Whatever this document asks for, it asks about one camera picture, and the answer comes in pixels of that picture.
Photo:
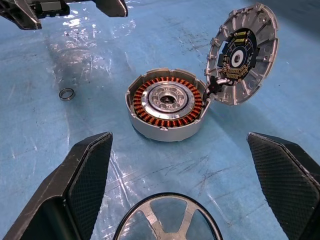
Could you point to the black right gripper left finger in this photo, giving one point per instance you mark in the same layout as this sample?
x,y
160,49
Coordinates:
x,y
62,190

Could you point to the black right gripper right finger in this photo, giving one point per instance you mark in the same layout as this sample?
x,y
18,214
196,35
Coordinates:
x,y
287,175

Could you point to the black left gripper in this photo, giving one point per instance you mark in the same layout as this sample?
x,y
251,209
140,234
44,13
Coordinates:
x,y
51,8

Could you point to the silver spoked rotor wheel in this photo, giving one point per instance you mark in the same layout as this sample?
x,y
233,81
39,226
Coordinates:
x,y
160,225

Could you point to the silver motor cover with circuit board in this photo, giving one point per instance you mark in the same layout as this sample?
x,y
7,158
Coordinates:
x,y
260,72

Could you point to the silver motor stator housing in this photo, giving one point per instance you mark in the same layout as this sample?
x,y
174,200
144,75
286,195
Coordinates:
x,y
150,127

